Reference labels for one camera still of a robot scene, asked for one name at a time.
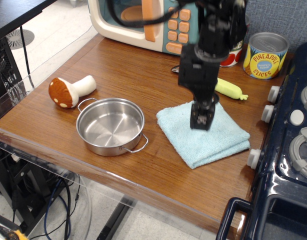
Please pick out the dark blue toy stove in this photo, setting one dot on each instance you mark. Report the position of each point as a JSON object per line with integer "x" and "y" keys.
{"x": 278, "y": 206}

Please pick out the spoon with yellow-green handle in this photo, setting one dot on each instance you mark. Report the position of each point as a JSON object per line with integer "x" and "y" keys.
{"x": 228, "y": 88}

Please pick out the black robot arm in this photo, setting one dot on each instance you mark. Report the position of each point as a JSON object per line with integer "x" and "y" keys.
{"x": 221, "y": 25}

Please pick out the toy microwave teal and cream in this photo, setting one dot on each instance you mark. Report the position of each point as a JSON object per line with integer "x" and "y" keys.
{"x": 150, "y": 24}

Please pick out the light blue towel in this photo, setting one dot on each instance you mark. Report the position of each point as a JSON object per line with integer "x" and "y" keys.
{"x": 200, "y": 147}

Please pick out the brown plush mushroom toy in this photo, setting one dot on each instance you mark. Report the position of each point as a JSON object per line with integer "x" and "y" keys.
{"x": 66, "y": 95}

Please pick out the black table leg base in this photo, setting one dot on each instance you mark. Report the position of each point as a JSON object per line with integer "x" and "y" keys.
{"x": 116, "y": 218}

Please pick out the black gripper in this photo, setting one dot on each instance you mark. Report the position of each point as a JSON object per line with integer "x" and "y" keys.
{"x": 202, "y": 114}

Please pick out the black desk at left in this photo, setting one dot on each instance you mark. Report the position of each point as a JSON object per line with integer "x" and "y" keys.
{"x": 15, "y": 13}

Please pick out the tomato sauce can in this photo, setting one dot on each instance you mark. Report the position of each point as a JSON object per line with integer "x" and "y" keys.
{"x": 235, "y": 53}

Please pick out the pineapple slices can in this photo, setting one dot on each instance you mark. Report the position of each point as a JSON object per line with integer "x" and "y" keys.
{"x": 265, "y": 55}

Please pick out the stainless steel pot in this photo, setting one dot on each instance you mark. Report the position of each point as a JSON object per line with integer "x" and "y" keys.
{"x": 111, "y": 126}

